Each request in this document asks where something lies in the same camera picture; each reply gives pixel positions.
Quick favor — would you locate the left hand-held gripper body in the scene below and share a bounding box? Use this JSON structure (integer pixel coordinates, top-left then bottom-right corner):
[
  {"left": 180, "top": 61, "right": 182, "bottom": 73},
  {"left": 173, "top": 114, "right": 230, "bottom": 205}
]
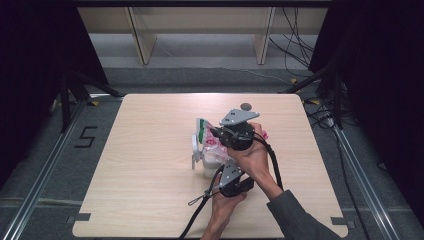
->
[{"left": 218, "top": 159, "right": 256, "bottom": 198}]

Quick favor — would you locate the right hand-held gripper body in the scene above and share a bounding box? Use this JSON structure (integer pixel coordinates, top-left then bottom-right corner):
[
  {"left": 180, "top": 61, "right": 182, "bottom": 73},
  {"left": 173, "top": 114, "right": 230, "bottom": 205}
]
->
[{"left": 217, "top": 108, "right": 261, "bottom": 151}]

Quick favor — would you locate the pink and white plastic bag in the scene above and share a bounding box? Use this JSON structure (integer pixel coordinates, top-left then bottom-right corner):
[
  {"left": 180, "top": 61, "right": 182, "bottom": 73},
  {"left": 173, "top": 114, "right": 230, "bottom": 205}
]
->
[{"left": 194, "top": 117, "right": 270, "bottom": 165}]

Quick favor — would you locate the clear jar with grey lid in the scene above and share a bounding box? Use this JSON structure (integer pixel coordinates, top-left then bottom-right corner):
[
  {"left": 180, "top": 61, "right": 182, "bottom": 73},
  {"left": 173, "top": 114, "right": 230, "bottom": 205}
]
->
[{"left": 191, "top": 132, "right": 225, "bottom": 178}]

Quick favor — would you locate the person's right hand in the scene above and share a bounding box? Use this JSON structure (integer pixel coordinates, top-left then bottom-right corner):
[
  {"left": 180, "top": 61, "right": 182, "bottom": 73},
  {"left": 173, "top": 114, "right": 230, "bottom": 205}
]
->
[{"left": 227, "top": 122, "right": 277, "bottom": 184}]

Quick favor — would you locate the person's left hand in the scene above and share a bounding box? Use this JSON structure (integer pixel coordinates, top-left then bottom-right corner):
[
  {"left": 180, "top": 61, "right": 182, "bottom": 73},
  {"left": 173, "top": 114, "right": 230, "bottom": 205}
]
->
[{"left": 210, "top": 175, "right": 249, "bottom": 225}]

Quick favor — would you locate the black metal stand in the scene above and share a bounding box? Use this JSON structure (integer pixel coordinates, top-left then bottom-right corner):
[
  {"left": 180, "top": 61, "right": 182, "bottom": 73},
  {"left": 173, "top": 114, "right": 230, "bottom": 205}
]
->
[
  {"left": 59, "top": 69, "right": 125, "bottom": 134},
  {"left": 279, "top": 62, "right": 345, "bottom": 130}
]

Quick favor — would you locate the light wooden shelf unit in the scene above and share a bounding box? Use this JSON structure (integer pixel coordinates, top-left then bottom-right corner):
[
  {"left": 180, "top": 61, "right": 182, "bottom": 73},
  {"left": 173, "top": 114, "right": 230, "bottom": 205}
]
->
[{"left": 76, "top": 6, "right": 329, "bottom": 66}]

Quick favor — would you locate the dark curtain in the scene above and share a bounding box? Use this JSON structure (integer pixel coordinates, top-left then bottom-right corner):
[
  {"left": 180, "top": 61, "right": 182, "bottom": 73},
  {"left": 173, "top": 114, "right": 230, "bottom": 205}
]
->
[
  {"left": 308, "top": 0, "right": 424, "bottom": 228},
  {"left": 0, "top": 0, "right": 109, "bottom": 188}
]

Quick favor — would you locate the black cable tie strap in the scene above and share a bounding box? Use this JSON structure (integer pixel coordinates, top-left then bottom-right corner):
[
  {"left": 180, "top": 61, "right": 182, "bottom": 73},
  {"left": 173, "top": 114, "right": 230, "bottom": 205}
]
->
[{"left": 187, "top": 189, "right": 214, "bottom": 207}]

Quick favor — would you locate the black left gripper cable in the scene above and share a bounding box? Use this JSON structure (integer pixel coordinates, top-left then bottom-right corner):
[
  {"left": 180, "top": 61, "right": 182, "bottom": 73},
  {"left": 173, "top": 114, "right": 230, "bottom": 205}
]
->
[{"left": 178, "top": 165, "right": 225, "bottom": 240}]

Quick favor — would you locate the bundle of black floor cables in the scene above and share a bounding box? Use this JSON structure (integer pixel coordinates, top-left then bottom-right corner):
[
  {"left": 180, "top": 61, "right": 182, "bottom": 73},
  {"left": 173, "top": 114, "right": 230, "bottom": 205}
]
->
[{"left": 268, "top": 6, "right": 316, "bottom": 78}]

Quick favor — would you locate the long aluminium floor rail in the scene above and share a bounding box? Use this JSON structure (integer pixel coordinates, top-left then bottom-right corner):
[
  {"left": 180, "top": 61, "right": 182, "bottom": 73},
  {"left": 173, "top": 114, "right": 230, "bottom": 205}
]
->
[
  {"left": 0, "top": 99, "right": 88, "bottom": 240},
  {"left": 333, "top": 125, "right": 403, "bottom": 240}
]

